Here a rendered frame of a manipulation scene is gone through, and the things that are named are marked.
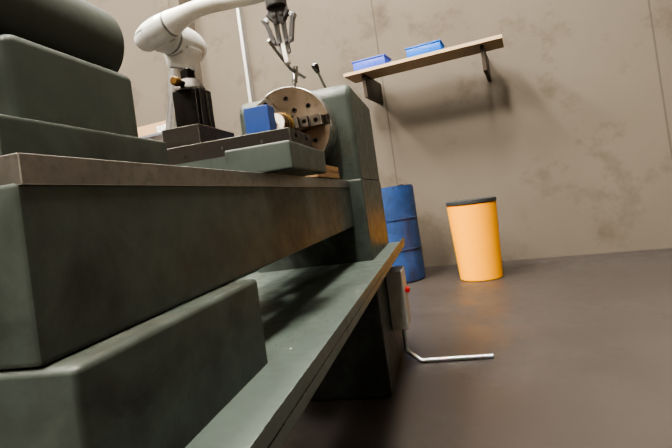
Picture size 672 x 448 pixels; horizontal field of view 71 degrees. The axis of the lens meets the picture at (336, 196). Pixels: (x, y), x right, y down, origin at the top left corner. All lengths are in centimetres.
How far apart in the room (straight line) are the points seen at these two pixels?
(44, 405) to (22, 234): 15
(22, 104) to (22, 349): 28
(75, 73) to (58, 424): 43
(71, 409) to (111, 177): 23
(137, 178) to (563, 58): 455
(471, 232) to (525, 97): 155
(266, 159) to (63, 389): 63
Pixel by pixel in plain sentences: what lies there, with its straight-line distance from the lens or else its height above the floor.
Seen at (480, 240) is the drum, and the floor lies 33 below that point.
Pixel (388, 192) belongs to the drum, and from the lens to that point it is 412.
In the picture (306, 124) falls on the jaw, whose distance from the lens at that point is 170.
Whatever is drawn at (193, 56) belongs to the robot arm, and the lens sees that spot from 217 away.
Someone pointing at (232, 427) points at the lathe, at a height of 54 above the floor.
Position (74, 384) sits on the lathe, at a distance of 48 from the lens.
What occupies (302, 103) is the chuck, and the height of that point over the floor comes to 116.
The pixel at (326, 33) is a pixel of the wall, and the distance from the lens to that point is 546.
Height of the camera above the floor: 78
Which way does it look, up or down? 1 degrees up
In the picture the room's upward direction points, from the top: 8 degrees counter-clockwise
